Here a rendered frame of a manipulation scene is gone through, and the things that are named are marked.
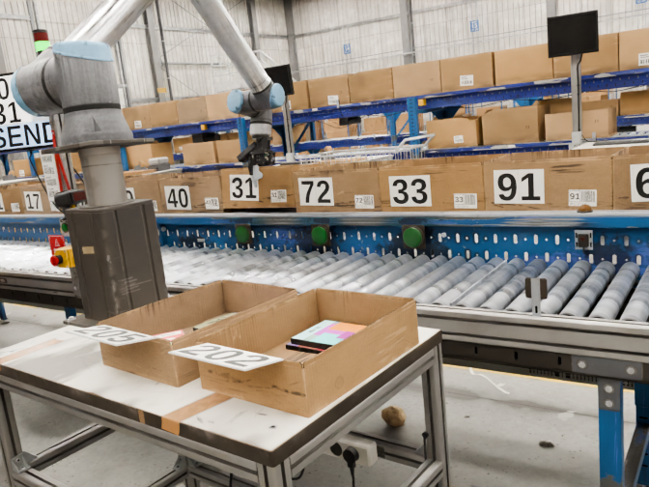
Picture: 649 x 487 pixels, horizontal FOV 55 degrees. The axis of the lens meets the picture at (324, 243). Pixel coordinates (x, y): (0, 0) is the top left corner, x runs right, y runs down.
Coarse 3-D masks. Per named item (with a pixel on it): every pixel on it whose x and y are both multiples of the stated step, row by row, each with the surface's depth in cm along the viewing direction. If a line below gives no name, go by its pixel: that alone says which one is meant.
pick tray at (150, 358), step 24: (216, 288) 167; (240, 288) 164; (264, 288) 159; (288, 288) 153; (144, 312) 150; (168, 312) 156; (192, 312) 162; (216, 312) 168; (240, 312) 137; (192, 336) 127; (120, 360) 137; (144, 360) 131; (168, 360) 125; (192, 360) 127; (168, 384) 127
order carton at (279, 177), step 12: (228, 168) 267; (240, 168) 263; (264, 168) 256; (276, 168) 252; (288, 168) 249; (300, 168) 253; (228, 180) 268; (264, 180) 257; (276, 180) 253; (288, 180) 250; (228, 192) 269; (264, 192) 258; (288, 192) 251; (228, 204) 270; (240, 204) 266; (252, 204) 262; (264, 204) 258; (276, 204) 255; (288, 204) 251
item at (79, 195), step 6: (60, 192) 225; (66, 192) 223; (72, 192) 222; (78, 192) 223; (84, 192) 225; (54, 198) 227; (60, 198) 225; (66, 198) 223; (72, 198) 222; (78, 198) 223; (84, 198) 225; (60, 204) 226; (66, 204) 224; (72, 204) 224
